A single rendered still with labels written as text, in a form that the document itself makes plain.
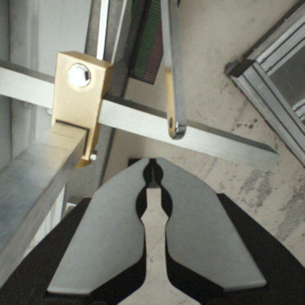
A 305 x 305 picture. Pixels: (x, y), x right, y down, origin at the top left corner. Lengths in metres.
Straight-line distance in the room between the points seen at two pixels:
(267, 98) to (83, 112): 0.85
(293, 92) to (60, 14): 0.92
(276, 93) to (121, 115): 0.84
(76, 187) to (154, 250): 1.47
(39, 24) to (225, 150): 0.40
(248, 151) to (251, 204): 1.38
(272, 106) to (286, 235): 1.33
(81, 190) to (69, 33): 0.33
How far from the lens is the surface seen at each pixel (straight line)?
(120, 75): 0.36
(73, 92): 0.23
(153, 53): 0.36
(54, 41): 0.47
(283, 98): 1.03
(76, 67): 0.22
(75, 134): 0.23
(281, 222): 1.93
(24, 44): 0.50
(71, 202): 0.50
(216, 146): 0.27
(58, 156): 0.19
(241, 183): 1.49
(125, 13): 0.27
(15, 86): 0.27
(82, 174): 0.46
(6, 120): 0.55
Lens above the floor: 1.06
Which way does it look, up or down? 61 degrees down
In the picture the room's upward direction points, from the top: 178 degrees clockwise
